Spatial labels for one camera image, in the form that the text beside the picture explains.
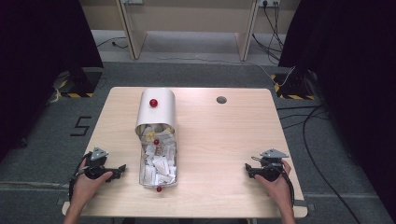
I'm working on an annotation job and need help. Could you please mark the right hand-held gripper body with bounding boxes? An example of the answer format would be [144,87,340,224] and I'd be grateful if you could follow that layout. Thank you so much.
[251,148,290,183]

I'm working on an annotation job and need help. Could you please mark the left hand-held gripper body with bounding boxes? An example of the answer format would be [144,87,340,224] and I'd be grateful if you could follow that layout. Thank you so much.
[82,147,109,181]

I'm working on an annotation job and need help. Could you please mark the person's right hand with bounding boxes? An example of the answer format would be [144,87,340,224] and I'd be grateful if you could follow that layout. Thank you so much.
[254,159,294,209]

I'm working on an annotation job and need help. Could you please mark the person's left hand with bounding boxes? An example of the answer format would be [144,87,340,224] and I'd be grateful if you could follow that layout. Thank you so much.
[72,166,114,208]

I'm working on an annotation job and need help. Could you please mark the pile of white sachets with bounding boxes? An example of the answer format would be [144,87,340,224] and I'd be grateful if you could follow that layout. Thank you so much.
[139,124,177,187]

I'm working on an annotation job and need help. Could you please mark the clear oblong container red knobs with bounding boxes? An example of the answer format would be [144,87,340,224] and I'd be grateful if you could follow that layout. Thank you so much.
[137,123,178,193]

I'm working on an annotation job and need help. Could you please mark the white rounded cover red knob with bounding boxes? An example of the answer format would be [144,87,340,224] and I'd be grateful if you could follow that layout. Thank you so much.
[134,88,177,137]

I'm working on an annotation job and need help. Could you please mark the stand base with striped tape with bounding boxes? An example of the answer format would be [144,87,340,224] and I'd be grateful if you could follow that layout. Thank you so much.
[52,66,105,99]
[270,69,316,101]

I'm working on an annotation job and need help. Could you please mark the black curtain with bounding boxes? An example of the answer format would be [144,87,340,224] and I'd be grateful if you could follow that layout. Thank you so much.
[0,0,105,162]
[277,0,396,216]

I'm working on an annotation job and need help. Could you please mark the light wooden desk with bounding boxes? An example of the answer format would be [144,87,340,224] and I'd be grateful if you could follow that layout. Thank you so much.
[114,0,261,63]

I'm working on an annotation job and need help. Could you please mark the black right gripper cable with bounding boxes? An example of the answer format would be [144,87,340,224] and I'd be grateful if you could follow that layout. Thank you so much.
[250,156,296,207]

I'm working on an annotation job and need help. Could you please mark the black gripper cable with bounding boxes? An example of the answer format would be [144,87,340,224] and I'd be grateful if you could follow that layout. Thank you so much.
[68,154,93,203]
[250,156,296,207]

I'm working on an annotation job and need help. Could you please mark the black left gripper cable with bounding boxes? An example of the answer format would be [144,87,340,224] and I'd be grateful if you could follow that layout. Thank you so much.
[68,154,93,203]

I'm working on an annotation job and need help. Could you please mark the long black floor cable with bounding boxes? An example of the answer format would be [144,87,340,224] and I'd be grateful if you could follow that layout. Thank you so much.
[302,105,363,224]

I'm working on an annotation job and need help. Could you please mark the black floor cables near table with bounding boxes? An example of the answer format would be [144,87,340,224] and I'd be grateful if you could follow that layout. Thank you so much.
[276,105,332,131]

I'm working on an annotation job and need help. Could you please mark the long white floor cable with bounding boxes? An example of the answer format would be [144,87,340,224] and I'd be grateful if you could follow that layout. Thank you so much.
[145,41,296,88]

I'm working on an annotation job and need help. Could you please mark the short black floor cable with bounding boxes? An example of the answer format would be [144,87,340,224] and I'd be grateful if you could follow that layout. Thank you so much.
[95,36,129,50]

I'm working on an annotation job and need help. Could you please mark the bundle of black plugged cables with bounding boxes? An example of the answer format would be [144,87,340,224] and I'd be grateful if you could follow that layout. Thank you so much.
[251,1,285,63]

